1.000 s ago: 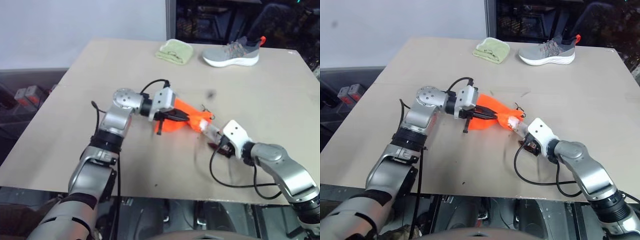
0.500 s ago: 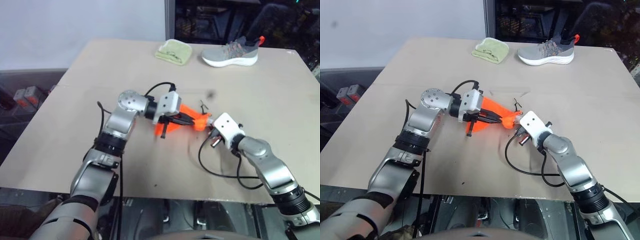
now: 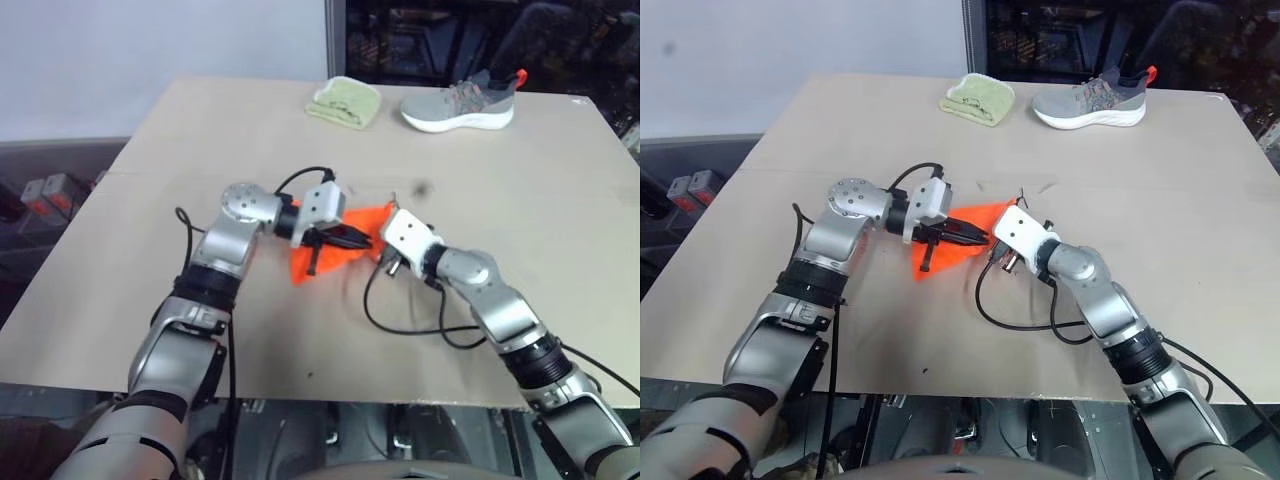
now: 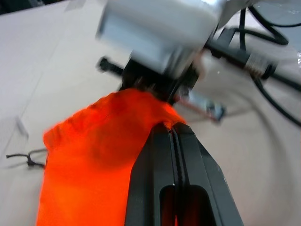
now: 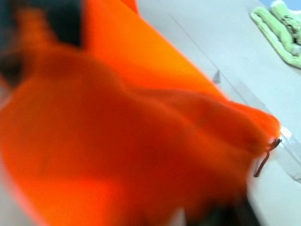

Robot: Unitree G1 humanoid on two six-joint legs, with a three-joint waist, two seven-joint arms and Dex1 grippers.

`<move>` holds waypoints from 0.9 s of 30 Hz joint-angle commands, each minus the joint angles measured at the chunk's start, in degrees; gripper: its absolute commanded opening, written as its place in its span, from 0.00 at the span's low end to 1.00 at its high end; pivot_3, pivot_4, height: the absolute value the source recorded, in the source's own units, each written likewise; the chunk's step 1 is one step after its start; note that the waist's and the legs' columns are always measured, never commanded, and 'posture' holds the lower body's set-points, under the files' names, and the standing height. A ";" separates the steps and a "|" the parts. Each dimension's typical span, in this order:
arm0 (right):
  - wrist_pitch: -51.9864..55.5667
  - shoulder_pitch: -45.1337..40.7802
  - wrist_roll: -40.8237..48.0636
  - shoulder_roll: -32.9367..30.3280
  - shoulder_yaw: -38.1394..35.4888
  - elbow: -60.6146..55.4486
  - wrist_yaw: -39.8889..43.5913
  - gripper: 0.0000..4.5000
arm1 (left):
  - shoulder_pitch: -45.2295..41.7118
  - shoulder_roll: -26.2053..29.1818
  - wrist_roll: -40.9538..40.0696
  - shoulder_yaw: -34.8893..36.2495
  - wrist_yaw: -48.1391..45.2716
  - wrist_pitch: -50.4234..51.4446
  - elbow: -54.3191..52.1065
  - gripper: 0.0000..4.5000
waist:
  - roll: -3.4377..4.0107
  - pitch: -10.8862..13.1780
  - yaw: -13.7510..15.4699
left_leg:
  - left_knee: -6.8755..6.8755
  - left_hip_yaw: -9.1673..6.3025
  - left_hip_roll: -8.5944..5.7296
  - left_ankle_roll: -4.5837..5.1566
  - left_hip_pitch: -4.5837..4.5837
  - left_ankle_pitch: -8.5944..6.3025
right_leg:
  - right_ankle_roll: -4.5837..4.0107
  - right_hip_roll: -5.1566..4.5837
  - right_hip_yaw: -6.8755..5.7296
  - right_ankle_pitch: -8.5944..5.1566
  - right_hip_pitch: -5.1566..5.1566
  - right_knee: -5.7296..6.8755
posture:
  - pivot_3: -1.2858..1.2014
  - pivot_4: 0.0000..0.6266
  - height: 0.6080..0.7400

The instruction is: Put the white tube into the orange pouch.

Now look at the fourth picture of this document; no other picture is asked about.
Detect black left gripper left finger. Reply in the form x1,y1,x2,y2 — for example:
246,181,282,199
124,122,176,226

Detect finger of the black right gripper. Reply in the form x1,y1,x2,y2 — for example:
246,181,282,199
97,56,126,78

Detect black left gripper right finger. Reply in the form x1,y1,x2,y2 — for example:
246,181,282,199
174,122,245,226

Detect orange fabric pouch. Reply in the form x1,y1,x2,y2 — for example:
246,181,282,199
35,88,189,226

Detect black cable connector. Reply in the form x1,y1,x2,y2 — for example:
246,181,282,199
204,27,279,80

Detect black pouch drawstring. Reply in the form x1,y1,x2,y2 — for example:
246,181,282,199
6,148,48,169

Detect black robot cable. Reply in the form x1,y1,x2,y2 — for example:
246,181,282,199
238,4,301,127

